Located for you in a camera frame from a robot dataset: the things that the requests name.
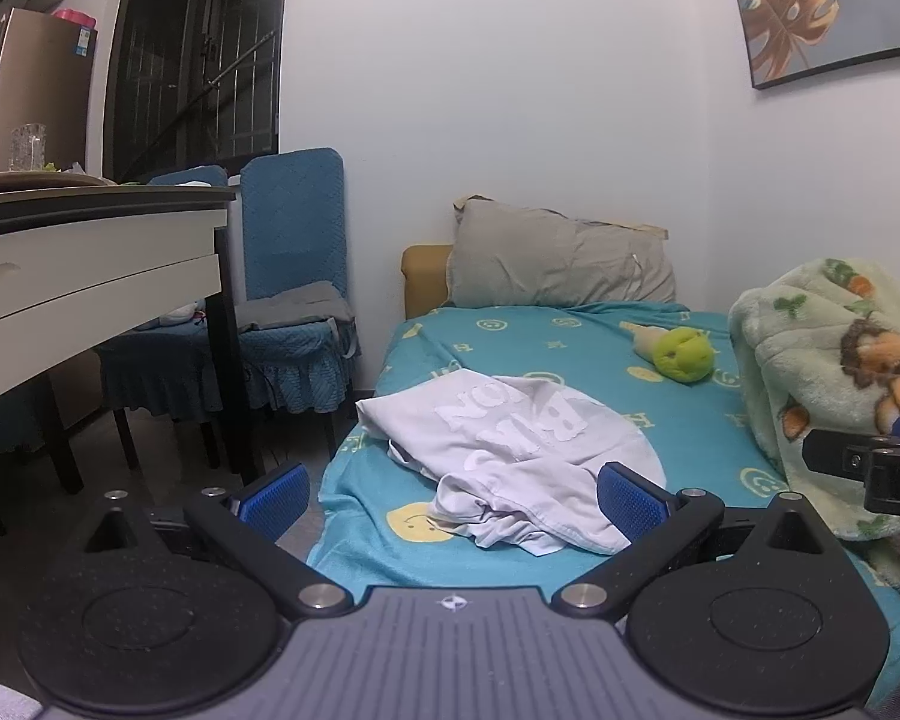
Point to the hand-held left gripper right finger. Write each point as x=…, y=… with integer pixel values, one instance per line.
x=631, y=501

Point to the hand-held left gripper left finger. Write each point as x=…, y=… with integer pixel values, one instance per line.
x=274, y=501

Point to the white t-shirt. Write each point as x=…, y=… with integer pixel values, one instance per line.
x=510, y=420

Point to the green animal print blanket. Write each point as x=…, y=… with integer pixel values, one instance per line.
x=802, y=345

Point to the green plush toy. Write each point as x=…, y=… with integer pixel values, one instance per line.
x=679, y=356

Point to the grey cloth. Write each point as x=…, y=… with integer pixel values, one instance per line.
x=292, y=311

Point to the white cloth bundle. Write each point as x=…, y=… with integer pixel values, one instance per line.
x=176, y=315

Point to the grey pillow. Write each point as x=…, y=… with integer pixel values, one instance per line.
x=562, y=262

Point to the white table with dark top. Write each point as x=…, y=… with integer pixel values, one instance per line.
x=82, y=240

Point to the person's grey shorts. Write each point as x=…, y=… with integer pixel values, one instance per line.
x=0, y=701

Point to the clear glass vase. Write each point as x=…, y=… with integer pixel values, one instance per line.
x=28, y=148

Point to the framed leaf painting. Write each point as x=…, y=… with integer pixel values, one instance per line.
x=802, y=7

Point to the dark metal grille door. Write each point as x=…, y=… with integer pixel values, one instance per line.
x=187, y=75

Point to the cardboard box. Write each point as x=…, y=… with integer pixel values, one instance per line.
x=45, y=90

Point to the pink lidded container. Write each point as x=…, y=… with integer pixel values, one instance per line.
x=73, y=19

